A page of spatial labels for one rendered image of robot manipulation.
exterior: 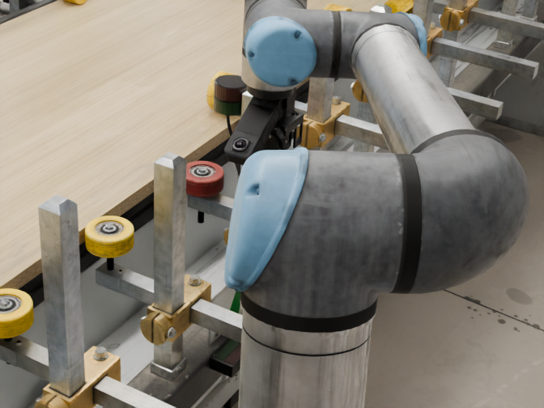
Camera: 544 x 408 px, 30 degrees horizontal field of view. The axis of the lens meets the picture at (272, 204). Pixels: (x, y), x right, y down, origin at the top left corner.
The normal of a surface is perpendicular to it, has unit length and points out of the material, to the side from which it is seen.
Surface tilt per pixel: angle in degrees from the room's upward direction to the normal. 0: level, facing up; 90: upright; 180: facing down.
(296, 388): 79
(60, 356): 90
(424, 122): 32
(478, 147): 8
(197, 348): 0
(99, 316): 90
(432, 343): 0
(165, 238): 90
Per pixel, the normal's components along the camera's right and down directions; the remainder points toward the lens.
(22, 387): 0.87, 0.30
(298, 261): -0.05, 0.45
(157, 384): 0.06, -0.85
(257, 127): -0.19, -0.54
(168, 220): -0.49, 0.43
